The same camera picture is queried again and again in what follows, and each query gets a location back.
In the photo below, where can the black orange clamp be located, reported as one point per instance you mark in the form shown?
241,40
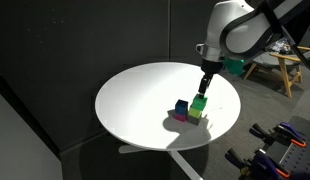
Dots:
259,167
283,133

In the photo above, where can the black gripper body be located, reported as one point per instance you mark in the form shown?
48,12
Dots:
210,68

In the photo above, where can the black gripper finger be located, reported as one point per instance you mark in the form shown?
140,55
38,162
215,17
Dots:
202,88
206,90

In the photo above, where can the blue building block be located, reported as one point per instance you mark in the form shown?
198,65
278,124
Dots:
181,107

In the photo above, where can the round white table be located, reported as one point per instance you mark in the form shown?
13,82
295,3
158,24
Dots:
137,105

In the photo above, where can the dark grey building block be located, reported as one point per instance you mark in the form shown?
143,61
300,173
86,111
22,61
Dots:
193,120

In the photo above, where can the black orange clamp upper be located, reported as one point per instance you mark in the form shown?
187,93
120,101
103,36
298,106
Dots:
283,133

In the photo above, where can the green building block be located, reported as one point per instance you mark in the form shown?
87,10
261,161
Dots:
199,103

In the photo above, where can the black orange clamp lower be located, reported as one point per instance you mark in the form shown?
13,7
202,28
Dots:
259,167

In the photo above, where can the yellow-green building block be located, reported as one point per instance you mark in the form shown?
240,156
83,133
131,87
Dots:
194,113

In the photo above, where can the pink building block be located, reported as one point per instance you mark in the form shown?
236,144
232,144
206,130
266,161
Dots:
179,117

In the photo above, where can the black perforated board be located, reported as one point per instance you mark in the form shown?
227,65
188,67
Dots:
297,159

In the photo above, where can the wooden chair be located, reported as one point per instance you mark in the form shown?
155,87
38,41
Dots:
284,67

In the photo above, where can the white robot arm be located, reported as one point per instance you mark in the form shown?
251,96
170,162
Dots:
240,32

